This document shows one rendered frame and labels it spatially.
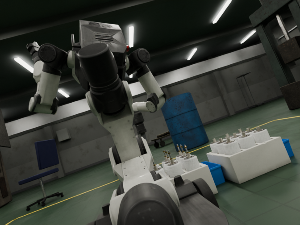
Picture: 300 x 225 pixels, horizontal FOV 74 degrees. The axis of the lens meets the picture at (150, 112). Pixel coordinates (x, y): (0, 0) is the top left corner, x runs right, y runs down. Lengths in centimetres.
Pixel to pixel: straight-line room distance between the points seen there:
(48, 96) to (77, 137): 1059
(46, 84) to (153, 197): 86
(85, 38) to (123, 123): 41
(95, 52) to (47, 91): 50
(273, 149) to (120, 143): 102
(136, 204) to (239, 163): 105
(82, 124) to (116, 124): 1080
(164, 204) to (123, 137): 54
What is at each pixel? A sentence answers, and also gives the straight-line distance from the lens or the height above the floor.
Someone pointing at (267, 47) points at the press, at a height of 140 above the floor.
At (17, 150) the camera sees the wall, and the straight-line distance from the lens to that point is 1281.
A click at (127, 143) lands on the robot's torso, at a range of 97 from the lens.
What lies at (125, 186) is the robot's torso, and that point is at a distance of 73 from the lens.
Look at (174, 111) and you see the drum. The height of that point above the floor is 74.
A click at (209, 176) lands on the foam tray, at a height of 11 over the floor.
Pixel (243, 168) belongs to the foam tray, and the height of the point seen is 8.
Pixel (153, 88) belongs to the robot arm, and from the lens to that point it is 120.
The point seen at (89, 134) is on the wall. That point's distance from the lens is 1159.
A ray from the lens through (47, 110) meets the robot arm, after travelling 122.
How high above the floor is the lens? 47
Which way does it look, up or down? 6 degrees up
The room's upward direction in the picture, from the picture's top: 20 degrees counter-clockwise
